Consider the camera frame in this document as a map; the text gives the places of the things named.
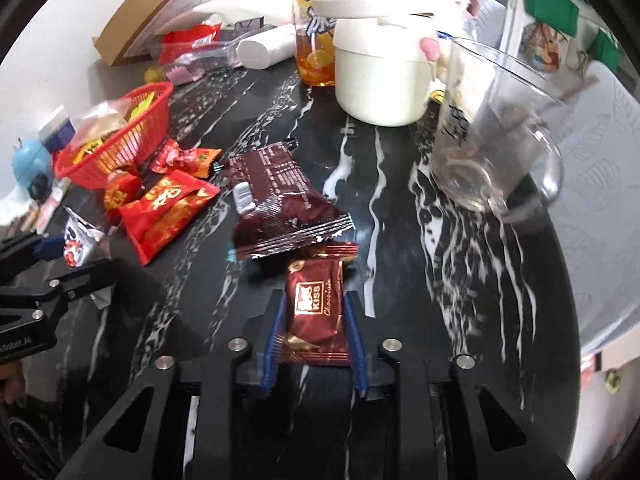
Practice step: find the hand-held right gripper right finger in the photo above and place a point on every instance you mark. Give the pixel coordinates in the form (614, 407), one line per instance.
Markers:
(357, 350)

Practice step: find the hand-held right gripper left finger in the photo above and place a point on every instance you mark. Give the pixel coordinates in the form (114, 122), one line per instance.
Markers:
(272, 345)

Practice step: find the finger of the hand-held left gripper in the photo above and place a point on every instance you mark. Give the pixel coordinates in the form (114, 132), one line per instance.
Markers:
(47, 248)
(90, 280)

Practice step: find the black and white snack packet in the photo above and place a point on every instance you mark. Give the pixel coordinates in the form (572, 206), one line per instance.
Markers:
(80, 240)

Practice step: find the red Kiss chocolate packet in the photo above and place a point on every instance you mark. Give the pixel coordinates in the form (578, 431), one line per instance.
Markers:
(315, 305)

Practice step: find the large red snack packet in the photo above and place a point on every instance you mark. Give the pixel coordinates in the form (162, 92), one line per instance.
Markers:
(165, 210)

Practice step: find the yellow snack packet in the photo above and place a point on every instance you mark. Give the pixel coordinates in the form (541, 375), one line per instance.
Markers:
(87, 150)

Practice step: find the clear brownish snack packet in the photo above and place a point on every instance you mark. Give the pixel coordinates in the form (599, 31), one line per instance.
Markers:
(100, 117)

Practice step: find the red plastic basket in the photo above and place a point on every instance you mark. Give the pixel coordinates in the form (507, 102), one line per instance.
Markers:
(135, 130)

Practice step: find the large brown chocolate packet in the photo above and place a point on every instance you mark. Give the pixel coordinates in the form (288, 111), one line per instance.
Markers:
(280, 195)

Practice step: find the orange-red snack packet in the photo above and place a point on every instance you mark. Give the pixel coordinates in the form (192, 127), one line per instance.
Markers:
(185, 157)

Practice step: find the person's left hand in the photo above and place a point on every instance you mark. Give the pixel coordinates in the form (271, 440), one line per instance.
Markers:
(10, 382)

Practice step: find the white tissue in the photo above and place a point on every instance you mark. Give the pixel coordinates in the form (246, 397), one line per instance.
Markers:
(12, 207)

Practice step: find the dark blue white-lidded jar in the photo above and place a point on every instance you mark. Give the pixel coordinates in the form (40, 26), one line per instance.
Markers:
(60, 132)

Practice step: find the yellow round item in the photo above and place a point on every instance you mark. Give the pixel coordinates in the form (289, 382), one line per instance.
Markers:
(155, 74)

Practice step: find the pink small packet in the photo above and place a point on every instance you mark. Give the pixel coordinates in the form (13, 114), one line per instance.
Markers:
(182, 75)

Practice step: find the cardboard box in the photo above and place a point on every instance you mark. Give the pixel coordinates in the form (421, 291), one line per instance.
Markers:
(145, 15)

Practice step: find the glass mug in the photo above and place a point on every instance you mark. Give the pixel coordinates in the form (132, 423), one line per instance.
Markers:
(480, 125)

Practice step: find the red packet with white label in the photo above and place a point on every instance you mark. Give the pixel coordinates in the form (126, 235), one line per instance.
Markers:
(192, 35)

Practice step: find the cream lidded food jar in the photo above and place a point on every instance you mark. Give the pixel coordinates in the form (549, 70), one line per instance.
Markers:
(380, 75)

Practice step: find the grey patterned chair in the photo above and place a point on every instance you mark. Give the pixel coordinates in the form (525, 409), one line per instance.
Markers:
(590, 200)

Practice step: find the white cylinder container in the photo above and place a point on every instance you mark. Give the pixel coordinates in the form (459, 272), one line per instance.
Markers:
(265, 47)

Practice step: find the iced tea bottle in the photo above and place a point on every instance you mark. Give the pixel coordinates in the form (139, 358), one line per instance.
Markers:
(312, 55)

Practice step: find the white tray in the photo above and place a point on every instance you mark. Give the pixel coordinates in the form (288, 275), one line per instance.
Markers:
(235, 10)

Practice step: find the cartoon print bag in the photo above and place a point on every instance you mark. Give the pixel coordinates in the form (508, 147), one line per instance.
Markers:
(542, 45)

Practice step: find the white plastic bag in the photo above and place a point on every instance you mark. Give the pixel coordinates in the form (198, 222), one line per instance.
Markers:
(482, 15)

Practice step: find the green tote bag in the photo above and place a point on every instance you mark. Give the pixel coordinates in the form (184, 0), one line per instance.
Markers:
(607, 50)
(550, 0)

